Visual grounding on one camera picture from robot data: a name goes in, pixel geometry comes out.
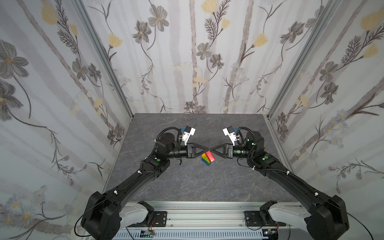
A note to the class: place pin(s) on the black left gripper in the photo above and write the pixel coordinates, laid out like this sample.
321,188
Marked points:
190,150

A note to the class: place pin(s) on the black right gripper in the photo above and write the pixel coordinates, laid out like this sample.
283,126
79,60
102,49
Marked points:
229,150

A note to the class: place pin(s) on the lime green lego brick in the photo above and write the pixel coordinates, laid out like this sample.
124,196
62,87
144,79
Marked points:
204,159

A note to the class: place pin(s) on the red lego brick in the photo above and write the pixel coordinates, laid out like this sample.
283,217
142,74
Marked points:
210,156

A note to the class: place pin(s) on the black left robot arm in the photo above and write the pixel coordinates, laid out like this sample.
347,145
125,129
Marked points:
104,216

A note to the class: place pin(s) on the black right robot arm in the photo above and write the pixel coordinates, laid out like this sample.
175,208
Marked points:
323,217

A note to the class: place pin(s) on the right circuit board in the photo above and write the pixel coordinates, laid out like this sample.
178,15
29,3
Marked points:
271,234

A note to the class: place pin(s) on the circuit board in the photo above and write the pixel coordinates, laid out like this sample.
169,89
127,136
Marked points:
147,234
271,234

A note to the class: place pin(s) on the left circuit board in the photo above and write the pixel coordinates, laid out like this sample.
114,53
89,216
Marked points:
147,234

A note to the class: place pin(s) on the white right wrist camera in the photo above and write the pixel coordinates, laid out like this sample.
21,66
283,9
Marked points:
231,133

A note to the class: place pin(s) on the aluminium frame rail front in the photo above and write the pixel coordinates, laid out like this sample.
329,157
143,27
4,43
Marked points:
214,214

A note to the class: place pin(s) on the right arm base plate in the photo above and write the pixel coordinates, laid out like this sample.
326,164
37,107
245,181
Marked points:
260,219

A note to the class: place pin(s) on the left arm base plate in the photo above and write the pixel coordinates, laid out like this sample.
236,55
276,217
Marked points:
158,219

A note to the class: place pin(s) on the white perforated cable duct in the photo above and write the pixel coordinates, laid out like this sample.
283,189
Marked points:
200,234

